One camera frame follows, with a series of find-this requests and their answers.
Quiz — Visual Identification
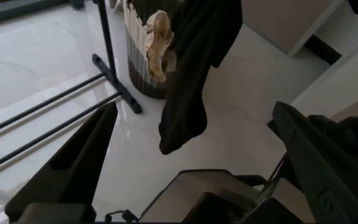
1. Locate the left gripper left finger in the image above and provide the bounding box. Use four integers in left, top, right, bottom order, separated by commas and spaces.
4, 101, 119, 223

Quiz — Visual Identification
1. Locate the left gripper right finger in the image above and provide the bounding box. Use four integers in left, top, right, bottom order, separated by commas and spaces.
272, 101, 358, 224

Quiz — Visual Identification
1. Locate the black short-sleeved shirt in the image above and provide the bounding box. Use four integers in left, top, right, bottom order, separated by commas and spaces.
158, 0, 244, 156

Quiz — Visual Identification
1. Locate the black clothes rack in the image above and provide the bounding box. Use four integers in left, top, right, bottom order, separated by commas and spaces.
0, 0, 142, 177

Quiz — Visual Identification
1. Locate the white laundry basket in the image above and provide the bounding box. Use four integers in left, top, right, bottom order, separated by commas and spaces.
122, 0, 183, 100

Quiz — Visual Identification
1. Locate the cream printed garment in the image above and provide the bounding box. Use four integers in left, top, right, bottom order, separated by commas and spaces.
144, 10, 178, 83

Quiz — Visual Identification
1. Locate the window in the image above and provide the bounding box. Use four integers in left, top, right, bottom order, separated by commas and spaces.
0, 0, 85, 28

